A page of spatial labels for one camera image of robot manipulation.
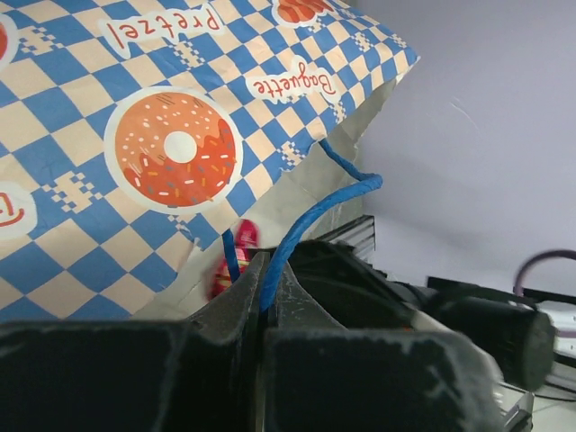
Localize checkered blue paper bag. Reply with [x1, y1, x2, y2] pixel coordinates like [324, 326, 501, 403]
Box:
[1, 1, 418, 321]

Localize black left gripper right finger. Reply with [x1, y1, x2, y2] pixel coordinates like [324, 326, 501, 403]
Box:
[264, 254, 504, 431]

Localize aluminium rail frame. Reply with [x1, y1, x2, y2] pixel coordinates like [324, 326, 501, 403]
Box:
[318, 215, 376, 265]

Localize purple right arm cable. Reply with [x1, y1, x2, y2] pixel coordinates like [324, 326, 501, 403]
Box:
[512, 249, 576, 298]

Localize red small snack packet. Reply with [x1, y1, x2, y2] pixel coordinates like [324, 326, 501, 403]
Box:
[209, 220, 260, 300]

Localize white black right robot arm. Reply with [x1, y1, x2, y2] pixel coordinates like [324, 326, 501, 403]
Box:
[289, 241, 555, 392]

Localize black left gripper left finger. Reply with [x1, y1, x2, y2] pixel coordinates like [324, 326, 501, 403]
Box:
[1, 254, 266, 431]

